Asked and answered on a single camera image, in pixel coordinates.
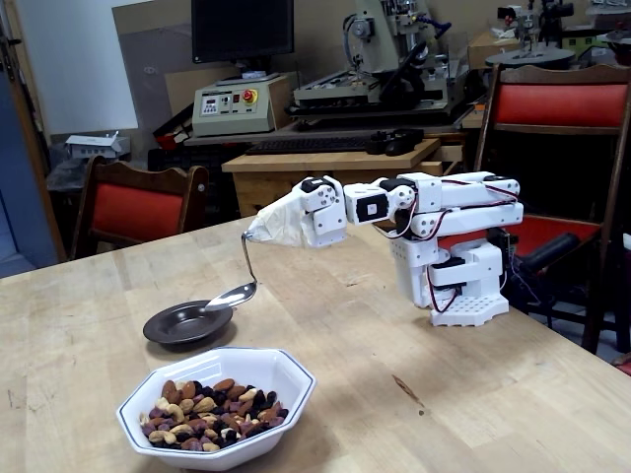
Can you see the wooden workbench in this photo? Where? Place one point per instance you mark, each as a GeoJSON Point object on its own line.
{"type": "Point", "coordinates": [276, 182]}

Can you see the bent metal spoon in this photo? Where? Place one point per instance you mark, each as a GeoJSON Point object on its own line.
{"type": "Point", "coordinates": [229, 298]}

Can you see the beige milling machine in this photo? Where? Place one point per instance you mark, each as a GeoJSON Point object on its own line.
{"type": "Point", "coordinates": [379, 29]}

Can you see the blue door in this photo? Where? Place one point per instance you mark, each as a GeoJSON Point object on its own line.
{"type": "Point", "coordinates": [20, 197]}

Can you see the small wooden chair red cushion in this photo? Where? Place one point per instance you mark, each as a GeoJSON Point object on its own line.
{"type": "Point", "coordinates": [138, 209]}

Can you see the beige masking tape wrap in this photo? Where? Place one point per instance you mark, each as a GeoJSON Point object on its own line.
{"type": "Point", "coordinates": [276, 222]}

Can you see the white model house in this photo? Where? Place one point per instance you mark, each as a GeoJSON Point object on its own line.
{"type": "Point", "coordinates": [93, 145]}

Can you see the brown cardboard box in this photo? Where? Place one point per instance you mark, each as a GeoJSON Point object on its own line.
{"type": "Point", "coordinates": [480, 49]}

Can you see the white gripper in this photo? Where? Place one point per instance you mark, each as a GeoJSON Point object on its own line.
{"type": "Point", "coordinates": [322, 217]}

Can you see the round table scroll saw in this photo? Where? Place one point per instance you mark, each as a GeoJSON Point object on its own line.
{"type": "Point", "coordinates": [532, 56]}

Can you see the dark brown saucer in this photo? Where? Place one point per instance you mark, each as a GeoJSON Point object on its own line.
{"type": "Point", "coordinates": [177, 325]}

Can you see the black plastic device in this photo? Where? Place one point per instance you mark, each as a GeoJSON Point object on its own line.
{"type": "Point", "coordinates": [379, 140]}

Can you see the grey fibreboard panel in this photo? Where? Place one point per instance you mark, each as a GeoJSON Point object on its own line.
{"type": "Point", "coordinates": [148, 59]}

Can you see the black keyboard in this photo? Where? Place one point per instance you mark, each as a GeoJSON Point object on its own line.
{"type": "Point", "coordinates": [305, 145]}

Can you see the red fabric item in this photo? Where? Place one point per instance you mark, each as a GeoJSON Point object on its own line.
{"type": "Point", "coordinates": [625, 364]}

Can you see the large wooden chair red cushion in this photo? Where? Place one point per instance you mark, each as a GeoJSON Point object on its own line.
{"type": "Point", "coordinates": [557, 103]}

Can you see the black computer mouse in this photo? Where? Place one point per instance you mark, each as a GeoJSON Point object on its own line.
{"type": "Point", "coordinates": [399, 148]}

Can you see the black computer monitor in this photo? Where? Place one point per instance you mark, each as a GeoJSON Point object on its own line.
{"type": "Point", "coordinates": [241, 29]}

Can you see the black cylinder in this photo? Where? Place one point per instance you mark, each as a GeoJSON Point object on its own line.
{"type": "Point", "coordinates": [552, 251]}

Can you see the robot circuit board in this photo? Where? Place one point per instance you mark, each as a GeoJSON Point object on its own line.
{"type": "Point", "coordinates": [508, 241]}

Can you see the beige control box red button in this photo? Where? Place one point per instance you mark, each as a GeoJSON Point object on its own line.
{"type": "Point", "coordinates": [231, 118]}

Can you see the white octagonal bowl blue rim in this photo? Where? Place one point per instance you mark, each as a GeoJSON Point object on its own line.
{"type": "Point", "coordinates": [246, 362]}

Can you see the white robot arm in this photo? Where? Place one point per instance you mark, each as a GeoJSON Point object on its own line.
{"type": "Point", "coordinates": [480, 266]}

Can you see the mixed nuts and raisins pile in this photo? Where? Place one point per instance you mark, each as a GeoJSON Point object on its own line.
{"type": "Point", "coordinates": [212, 414]}

